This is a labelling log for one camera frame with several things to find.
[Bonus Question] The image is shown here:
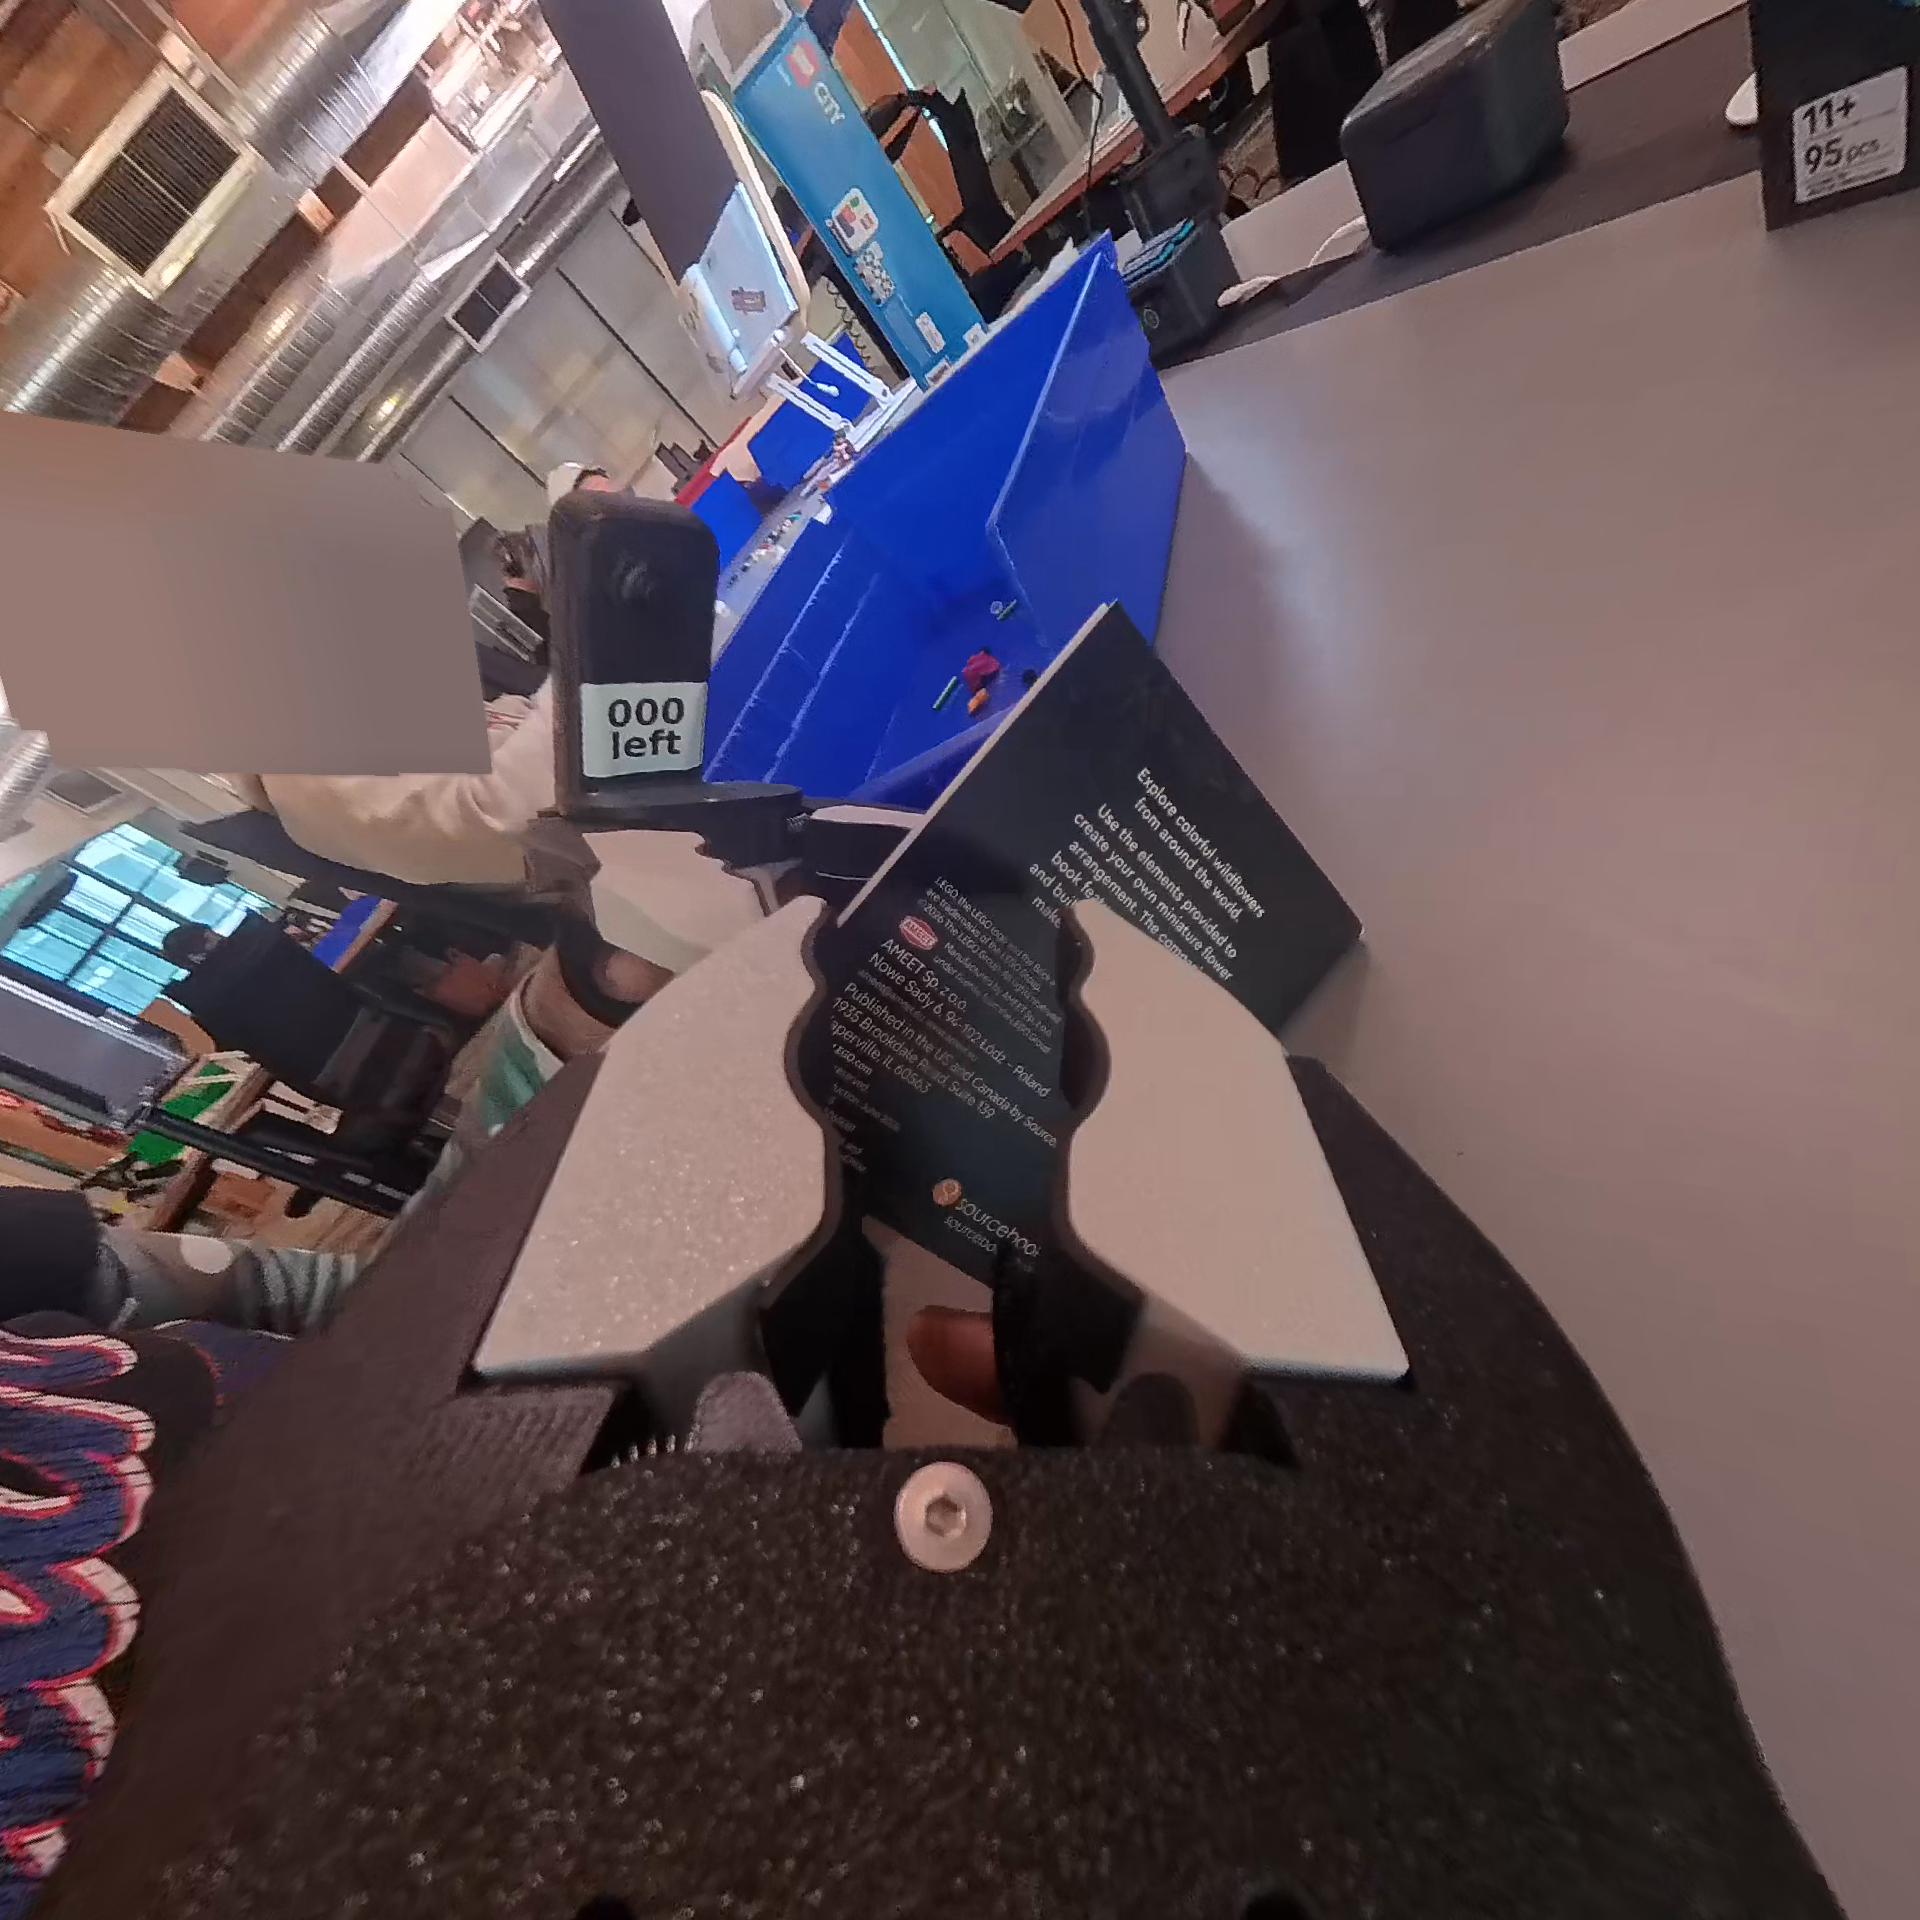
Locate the black product box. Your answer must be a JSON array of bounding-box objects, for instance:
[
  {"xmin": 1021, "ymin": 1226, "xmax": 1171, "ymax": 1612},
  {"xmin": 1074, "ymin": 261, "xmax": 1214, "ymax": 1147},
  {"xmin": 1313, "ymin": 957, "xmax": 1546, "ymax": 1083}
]
[{"xmin": 1746, "ymin": 0, "xmax": 1920, "ymax": 231}]

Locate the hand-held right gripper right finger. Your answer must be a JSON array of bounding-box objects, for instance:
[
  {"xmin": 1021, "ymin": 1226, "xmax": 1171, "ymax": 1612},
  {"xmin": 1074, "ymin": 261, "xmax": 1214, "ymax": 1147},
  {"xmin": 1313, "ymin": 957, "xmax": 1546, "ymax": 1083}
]
[{"xmin": 1045, "ymin": 901, "xmax": 1414, "ymax": 1442}]

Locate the black device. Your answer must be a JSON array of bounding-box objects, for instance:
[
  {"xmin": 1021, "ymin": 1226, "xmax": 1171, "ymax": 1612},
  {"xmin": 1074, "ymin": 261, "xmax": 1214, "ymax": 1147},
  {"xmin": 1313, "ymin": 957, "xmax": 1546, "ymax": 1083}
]
[{"xmin": 1338, "ymin": 0, "xmax": 1575, "ymax": 254}]

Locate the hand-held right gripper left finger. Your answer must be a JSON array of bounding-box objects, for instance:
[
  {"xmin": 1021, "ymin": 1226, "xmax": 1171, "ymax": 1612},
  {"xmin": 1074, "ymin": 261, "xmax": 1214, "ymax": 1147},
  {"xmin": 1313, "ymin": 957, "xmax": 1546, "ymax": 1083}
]
[{"xmin": 474, "ymin": 901, "xmax": 847, "ymax": 1433}]

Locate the pile of toy brick pieces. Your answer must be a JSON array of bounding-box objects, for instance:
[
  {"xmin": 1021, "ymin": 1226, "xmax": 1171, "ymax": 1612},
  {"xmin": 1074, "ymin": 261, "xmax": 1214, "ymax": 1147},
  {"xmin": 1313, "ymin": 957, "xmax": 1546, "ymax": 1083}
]
[{"xmin": 926, "ymin": 594, "xmax": 1027, "ymax": 723}]

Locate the blue printed carton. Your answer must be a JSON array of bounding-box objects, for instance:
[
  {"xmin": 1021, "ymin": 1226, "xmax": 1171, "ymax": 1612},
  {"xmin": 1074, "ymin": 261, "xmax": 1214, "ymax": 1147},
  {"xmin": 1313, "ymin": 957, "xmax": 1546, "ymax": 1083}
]
[{"xmin": 728, "ymin": 13, "xmax": 989, "ymax": 383}]

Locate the silver ceiling air duct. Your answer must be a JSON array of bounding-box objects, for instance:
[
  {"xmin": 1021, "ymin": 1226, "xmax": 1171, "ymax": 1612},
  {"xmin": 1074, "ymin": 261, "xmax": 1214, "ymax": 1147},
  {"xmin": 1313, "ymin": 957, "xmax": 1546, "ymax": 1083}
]
[{"xmin": 0, "ymin": 0, "xmax": 601, "ymax": 453}]

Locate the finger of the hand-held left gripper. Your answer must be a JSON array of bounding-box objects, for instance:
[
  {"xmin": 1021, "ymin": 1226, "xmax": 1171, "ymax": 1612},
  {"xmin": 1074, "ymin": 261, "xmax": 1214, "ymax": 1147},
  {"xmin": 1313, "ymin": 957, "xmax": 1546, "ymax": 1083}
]
[{"xmin": 581, "ymin": 835, "xmax": 827, "ymax": 973}]

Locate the person's right hand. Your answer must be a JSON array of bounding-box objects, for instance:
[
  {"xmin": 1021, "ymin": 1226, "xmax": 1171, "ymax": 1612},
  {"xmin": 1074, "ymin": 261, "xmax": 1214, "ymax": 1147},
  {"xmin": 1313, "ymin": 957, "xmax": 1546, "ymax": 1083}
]
[{"xmin": 910, "ymin": 1302, "xmax": 1016, "ymax": 1422}]

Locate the ceiling air vent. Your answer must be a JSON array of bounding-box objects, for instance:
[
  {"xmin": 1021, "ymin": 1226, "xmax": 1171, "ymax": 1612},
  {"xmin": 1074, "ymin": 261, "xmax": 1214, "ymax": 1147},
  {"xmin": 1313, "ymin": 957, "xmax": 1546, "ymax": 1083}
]
[{"xmin": 42, "ymin": 66, "xmax": 261, "ymax": 290}]

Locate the person's left forearm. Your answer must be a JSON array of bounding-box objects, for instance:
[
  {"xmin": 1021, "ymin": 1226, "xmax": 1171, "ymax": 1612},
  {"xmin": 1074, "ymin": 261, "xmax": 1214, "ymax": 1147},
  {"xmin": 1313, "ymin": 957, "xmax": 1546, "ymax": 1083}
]
[{"xmin": 91, "ymin": 956, "xmax": 638, "ymax": 1340}]

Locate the grey desk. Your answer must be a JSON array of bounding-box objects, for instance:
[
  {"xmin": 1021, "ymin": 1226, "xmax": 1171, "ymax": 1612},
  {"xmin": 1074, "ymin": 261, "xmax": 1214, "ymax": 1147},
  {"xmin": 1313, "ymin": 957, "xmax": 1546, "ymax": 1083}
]
[{"xmin": 1155, "ymin": 0, "xmax": 1920, "ymax": 1920}]

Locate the blue storage bin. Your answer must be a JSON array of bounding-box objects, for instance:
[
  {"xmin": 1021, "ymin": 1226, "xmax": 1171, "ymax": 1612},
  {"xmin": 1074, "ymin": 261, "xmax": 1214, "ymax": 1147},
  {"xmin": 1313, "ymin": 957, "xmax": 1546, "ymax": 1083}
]
[{"xmin": 704, "ymin": 236, "xmax": 1191, "ymax": 902}]

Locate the instruction booklet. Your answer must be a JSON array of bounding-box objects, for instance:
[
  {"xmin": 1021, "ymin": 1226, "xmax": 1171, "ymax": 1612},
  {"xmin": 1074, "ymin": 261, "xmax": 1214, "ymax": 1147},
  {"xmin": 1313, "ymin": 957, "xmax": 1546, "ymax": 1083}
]
[{"xmin": 793, "ymin": 604, "xmax": 1363, "ymax": 1268}]

